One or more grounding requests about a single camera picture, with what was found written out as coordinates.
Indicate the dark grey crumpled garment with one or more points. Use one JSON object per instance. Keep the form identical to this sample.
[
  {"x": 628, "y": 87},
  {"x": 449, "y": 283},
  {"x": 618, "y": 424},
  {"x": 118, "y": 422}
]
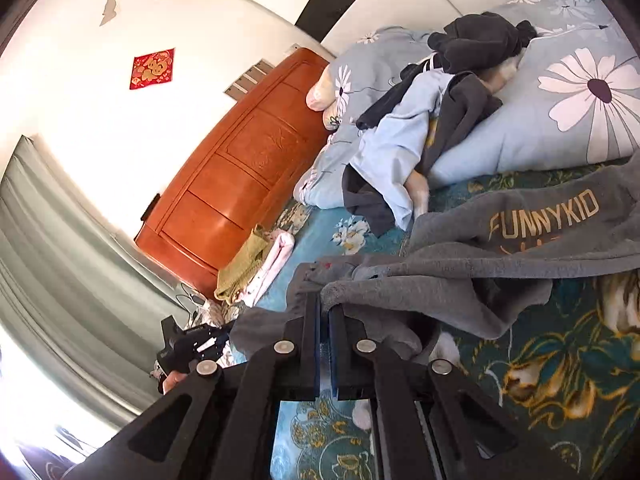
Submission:
[{"x": 480, "y": 40}]

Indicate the dark grey hooded garment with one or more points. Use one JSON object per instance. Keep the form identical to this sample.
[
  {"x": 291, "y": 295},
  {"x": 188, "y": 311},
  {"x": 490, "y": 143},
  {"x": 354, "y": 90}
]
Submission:
[{"x": 460, "y": 110}]

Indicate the wall switch panel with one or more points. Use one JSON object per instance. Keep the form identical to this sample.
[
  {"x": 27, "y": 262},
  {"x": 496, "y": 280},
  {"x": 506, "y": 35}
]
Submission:
[{"x": 247, "y": 80}]

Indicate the light blue shirt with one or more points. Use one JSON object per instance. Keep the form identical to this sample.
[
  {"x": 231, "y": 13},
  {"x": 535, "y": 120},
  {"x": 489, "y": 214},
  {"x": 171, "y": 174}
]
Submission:
[{"x": 400, "y": 145}]

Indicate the yellow floral pillow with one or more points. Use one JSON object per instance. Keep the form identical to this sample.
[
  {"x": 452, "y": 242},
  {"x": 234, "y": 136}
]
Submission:
[{"x": 332, "y": 119}]

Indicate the light blue floral duvet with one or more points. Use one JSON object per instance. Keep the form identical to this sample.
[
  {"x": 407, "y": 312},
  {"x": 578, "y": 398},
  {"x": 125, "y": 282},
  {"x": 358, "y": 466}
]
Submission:
[{"x": 575, "y": 125}]

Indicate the person's left hand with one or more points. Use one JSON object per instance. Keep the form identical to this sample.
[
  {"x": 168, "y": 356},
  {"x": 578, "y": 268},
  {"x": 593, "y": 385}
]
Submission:
[{"x": 174, "y": 381}]

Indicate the olive knit sweater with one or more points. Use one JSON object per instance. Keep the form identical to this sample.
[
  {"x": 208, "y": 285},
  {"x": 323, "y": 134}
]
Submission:
[{"x": 240, "y": 270}]

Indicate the black garment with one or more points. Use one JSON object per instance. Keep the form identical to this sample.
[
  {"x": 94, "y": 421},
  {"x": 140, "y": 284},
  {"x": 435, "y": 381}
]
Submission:
[{"x": 385, "y": 105}]

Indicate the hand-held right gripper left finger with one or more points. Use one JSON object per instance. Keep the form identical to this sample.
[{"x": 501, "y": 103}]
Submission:
[{"x": 314, "y": 345}]

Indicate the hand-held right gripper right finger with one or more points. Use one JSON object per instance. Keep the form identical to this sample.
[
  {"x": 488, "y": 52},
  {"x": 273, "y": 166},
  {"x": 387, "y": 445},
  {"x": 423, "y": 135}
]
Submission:
[{"x": 334, "y": 355}]

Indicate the pink folded garment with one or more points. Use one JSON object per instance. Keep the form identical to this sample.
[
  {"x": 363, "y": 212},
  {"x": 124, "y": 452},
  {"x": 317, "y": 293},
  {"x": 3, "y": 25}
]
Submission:
[{"x": 274, "y": 260}]

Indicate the wooden headboard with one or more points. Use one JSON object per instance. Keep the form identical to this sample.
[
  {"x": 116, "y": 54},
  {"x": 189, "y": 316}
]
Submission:
[{"x": 235, "y": 185}]

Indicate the grey printed sweatshirt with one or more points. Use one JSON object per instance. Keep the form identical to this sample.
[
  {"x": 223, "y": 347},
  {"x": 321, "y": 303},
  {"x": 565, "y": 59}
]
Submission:
[{"x": 500, "y": 255}]

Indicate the grey-green curtain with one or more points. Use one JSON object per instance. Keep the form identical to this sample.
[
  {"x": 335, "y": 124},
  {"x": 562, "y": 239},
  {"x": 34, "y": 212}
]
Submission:
[{"x": 60, "y": 270}]

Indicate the teal floral bed sheet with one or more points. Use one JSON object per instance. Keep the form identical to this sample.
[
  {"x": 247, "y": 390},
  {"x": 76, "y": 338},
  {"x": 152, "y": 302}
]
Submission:
[{"x": 550, "y": 385}]

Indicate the pink and yellow pillow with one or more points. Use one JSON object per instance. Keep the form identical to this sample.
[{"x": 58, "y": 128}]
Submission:
[{"x": 320, "y": 92}]

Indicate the cream garment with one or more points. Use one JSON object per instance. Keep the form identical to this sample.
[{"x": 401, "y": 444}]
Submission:
[{"x": 502, "y": 72}]

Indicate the red wall decoration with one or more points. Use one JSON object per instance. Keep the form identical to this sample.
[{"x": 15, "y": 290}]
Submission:
[{"x": 152, "y": 68}]

